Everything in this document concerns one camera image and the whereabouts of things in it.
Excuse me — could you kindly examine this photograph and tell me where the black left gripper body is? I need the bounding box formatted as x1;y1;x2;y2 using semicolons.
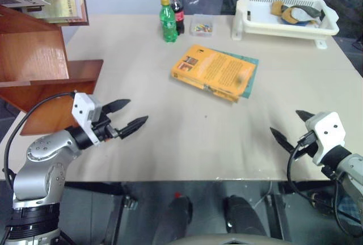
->
90;105;121;141

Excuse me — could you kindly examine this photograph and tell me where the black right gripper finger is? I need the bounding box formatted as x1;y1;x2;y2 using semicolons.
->
295;109;316;124
269;126;299;154

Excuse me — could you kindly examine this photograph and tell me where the brown wooden bookshelf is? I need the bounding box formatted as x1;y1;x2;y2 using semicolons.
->
0;3;104;137

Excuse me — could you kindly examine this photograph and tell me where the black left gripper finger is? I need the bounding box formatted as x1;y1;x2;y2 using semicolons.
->
117;115;150;140
102;99;132;114

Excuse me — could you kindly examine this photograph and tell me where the clear box with colourful bits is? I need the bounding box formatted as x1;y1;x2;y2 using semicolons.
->
189;14;219;38

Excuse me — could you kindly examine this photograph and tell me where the tan cloth piece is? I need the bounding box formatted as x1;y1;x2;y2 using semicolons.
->
270;1;288;18

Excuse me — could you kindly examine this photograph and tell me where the white plastic basket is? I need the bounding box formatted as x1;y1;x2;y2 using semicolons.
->
231;0;340;50

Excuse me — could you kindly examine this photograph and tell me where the yellow orange book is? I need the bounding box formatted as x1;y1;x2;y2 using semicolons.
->
170;44;258;104

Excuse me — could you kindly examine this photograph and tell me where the white thin cable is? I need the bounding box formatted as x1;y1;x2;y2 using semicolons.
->
251;181;273;209

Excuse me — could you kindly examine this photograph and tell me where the green plastic soda bottle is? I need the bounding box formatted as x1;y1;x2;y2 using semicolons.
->
159;0;179;44

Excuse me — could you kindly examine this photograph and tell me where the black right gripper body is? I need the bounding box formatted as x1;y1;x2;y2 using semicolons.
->
292;138;320;160

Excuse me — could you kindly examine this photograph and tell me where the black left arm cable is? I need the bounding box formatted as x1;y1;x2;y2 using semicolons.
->
3;91;76;192

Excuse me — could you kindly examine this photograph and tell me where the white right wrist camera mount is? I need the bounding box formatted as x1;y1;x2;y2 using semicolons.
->
305;111;347;167

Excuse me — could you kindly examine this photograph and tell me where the black metal table frame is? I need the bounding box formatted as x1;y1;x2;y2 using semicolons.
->
64;180;332;245

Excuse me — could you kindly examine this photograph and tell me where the teal book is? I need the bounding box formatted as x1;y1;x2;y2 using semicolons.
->
212;48;260;99

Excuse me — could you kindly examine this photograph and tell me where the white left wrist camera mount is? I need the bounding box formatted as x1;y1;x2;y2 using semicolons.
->
71;92;103;145

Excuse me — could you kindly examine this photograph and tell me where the dark cola bottle red cap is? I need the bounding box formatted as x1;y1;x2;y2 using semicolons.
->
169;0;185;36

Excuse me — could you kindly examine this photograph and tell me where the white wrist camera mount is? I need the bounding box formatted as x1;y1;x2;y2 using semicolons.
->
71;92;103;145
305;111;347;167

